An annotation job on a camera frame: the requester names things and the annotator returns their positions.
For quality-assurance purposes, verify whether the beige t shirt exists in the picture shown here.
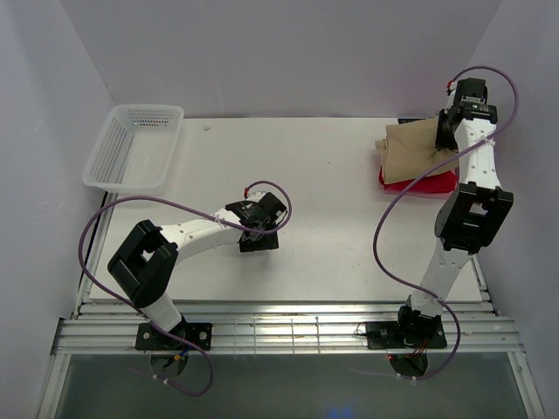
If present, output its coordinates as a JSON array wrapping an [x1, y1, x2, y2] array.
[[375, 118, 458, 184]]

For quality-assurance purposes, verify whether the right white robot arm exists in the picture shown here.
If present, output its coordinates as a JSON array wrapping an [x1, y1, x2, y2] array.
[[394, 78, 514, 347]]

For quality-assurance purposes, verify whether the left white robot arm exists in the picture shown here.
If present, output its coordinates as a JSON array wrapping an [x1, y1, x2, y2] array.
[[107, 192, 288, 349]]

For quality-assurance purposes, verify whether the red folded t shirt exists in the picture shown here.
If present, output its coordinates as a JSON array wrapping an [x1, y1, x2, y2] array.
[[378, 168, 459, 195]]

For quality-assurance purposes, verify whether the white plastic mesh basket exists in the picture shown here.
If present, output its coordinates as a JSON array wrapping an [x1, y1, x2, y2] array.
[[82, 104, 184, 196]]

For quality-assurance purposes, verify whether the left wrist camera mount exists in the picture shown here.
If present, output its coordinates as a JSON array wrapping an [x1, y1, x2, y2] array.
[[244, 187, 266, 202]]

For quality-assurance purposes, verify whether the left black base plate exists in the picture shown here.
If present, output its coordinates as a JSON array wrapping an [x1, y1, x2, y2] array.
[[135, 322, 212, 351]]

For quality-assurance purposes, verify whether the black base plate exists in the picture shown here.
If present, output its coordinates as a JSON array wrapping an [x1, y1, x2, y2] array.
[[135, 322, 212, 351], [365, 321, 447, 350]]

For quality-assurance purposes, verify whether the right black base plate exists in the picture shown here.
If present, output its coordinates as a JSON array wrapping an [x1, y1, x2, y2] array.
[[365, 321, 447, 350]]

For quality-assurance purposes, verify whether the aluminium rail frame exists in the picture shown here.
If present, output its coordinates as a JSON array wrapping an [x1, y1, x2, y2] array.
[[52, 301, 523, 355]]

